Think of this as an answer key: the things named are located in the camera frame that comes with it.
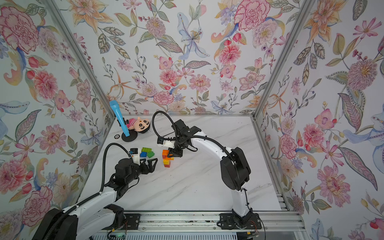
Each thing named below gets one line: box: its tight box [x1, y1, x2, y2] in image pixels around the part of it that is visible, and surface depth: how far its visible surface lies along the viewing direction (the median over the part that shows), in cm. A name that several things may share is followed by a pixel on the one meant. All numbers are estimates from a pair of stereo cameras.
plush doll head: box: [126, 116, 151, 134], surface depth 109 cm
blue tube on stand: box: [109, 100, 130, 137], surface depth 94 cm
